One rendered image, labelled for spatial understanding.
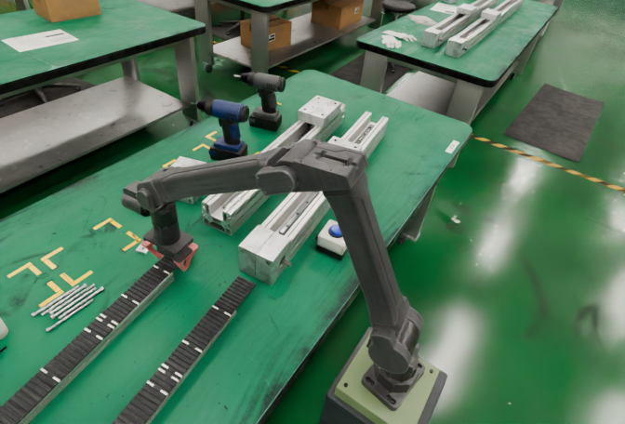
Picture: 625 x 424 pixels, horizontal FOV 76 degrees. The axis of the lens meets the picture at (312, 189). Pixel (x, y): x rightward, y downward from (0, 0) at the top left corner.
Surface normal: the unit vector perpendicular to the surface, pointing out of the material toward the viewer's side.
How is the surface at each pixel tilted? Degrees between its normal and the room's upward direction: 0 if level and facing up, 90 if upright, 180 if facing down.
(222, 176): 87
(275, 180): 90
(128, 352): 0
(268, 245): 0
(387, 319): 77
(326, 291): 0
